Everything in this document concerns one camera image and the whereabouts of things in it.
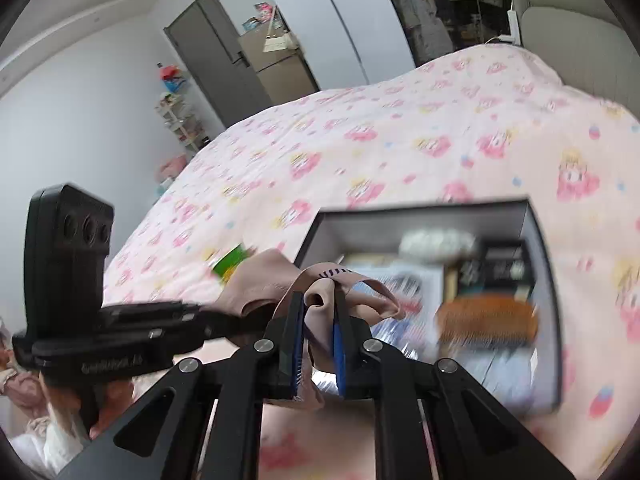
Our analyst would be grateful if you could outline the white shelf rack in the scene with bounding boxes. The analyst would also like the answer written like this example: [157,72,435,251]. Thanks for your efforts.
[155,92,211,153]

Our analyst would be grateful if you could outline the pink printed blanket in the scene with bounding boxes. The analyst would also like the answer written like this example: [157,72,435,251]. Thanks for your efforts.
[102,42,640,480]

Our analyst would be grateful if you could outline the white fluffy pad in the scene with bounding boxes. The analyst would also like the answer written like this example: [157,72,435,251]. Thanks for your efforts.
[400,229,476,261]

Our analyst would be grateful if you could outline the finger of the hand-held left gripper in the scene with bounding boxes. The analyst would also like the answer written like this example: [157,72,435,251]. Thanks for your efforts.
[100,301,273,348]

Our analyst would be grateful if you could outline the black cardboard box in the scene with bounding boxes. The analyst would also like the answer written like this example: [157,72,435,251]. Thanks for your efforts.
[294,199,565,416]

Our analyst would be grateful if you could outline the colourful toy boxes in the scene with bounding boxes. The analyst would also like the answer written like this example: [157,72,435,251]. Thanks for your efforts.
[242,2,281,33]

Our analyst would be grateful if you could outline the grey door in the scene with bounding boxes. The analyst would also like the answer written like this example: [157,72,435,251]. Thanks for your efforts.
[164,0,273,128]

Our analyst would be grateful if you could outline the pink bag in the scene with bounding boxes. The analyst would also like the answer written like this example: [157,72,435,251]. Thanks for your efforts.
[159,155,188,196]

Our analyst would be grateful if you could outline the open wardrobe with clothes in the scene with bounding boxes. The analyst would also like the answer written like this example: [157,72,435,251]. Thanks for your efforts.
[372,0,516,68]

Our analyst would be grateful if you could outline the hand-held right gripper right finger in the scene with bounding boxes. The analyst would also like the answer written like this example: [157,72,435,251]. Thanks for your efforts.
[332,287,576,480]

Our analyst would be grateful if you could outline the beige stockings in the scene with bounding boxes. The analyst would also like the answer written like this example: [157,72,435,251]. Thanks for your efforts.
[217,248,407,413]

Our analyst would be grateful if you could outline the white wardrobe doors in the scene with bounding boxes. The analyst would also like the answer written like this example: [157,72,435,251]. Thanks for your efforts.
[250,0,421,88]

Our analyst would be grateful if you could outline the person's white clothing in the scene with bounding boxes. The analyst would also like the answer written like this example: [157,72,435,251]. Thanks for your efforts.
[7,407,93,477]

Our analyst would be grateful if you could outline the small black box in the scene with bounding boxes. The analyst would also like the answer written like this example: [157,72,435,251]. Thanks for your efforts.
[457,240,533,301]

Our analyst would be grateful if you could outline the white bag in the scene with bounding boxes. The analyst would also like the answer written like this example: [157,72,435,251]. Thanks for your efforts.
[262,20,297,53]

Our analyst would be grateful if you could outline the blue and white packet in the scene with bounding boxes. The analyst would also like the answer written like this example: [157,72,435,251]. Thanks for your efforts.
[345,255,446,356]

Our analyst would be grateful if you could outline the beige padded headboard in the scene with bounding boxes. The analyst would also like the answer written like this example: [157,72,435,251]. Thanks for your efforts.
[507,0,640,121]

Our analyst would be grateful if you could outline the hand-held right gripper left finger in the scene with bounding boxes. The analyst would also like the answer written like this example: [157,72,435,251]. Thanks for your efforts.
[57,290,307,480]

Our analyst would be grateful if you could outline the person's left hand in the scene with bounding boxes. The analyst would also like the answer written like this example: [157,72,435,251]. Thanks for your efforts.
[39,372,136,441]

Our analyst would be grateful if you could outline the wooden comb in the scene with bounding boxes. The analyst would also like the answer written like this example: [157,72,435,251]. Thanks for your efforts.
[436,294,540,356]

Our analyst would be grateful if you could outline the red and blue toy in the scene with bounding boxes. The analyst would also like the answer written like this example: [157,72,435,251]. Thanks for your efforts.
[157,63,183,93]

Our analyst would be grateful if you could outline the green snack packet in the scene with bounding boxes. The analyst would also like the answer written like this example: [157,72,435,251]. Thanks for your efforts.
[210,242,251,281]

